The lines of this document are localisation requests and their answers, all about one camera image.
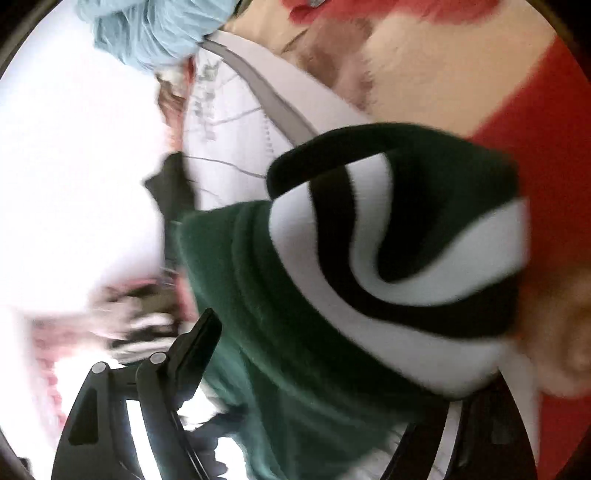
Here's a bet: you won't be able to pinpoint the green white varsity jacket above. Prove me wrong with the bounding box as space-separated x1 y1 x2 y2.
145 122 532 480

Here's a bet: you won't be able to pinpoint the red floral blanket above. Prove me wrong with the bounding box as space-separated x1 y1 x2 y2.
154 0 591 480

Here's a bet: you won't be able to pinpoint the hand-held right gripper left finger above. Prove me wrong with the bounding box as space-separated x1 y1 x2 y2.
51 308 223 480

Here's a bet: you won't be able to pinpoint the pile of hanging clothes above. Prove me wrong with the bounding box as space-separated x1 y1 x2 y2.
104 277 185 357

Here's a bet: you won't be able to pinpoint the light blue duvet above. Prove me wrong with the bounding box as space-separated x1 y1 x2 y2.
76 0 245 75

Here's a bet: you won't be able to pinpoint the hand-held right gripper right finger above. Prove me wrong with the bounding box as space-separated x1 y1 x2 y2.
383 385 539 480

